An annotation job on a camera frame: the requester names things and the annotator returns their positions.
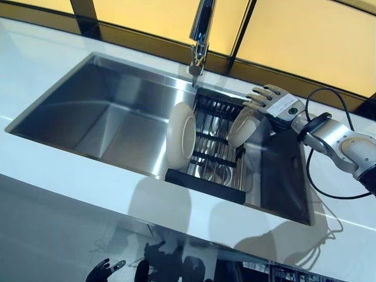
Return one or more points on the chrome kitchen faucet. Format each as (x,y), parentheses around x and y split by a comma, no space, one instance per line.
(201,23)

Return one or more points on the black sink drying rack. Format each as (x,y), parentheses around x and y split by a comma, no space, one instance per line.
(199,185)

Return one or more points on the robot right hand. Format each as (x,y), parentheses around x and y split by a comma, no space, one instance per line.
(279,108)

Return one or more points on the steel sink drain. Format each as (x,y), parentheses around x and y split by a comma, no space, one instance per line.
(226,176)

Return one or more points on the stainless steel sink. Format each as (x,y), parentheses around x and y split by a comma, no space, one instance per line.
(102,117)

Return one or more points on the cream ceramic plate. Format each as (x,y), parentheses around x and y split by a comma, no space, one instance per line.
(177,135)
(242,129)

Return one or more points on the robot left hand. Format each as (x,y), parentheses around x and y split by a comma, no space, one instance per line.
(98,271)

